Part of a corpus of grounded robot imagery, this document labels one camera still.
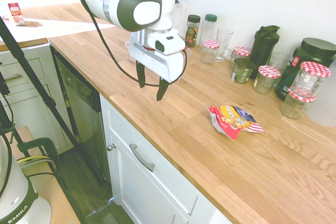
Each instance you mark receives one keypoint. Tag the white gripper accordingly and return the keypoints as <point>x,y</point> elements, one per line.
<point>152,64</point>

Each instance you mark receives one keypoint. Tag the honey BBQ chip bag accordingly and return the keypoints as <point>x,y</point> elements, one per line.
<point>233,121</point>

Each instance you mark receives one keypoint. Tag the clear plastic container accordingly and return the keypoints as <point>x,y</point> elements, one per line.
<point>127,44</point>

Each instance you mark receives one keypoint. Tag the spice jar dark lid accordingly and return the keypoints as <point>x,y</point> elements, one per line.
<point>193,32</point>

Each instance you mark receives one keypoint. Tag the stainless steel dishwasher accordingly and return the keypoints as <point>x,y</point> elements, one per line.
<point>78,103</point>

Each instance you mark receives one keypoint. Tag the silver cabinet knob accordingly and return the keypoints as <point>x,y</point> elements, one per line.
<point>111,147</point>

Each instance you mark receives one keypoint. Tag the clear bottle green lid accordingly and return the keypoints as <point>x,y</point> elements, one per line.
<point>209,28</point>

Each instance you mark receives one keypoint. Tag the tall clear glass mug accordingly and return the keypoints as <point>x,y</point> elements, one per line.
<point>223,43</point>

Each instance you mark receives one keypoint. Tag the small green jar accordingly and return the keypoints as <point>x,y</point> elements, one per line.
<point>241,73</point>

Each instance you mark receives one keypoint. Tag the dark green shaker bottle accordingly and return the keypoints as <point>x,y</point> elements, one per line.
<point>263,48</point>

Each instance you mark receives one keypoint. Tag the green clamp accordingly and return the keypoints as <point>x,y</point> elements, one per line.
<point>39,141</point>

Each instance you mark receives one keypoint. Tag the white drawer cabinet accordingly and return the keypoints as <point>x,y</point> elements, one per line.
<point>26,111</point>

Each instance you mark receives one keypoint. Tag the clear drinking glass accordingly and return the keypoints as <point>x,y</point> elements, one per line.
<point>279,60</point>

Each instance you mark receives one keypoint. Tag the red drink carton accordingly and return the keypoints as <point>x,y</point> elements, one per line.
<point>15,14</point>

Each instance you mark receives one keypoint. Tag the wooden robot stand board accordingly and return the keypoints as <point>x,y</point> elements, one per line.
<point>59,203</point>

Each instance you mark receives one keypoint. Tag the large jar red checked lid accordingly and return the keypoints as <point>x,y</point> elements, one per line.
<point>312,77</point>

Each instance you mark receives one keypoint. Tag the large dark green tub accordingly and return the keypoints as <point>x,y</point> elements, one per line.
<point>315,51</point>

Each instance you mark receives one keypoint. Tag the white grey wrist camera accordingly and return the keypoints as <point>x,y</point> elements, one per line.
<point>165,44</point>

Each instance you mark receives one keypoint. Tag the black camera tripod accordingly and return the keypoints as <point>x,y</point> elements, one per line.
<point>26,64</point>

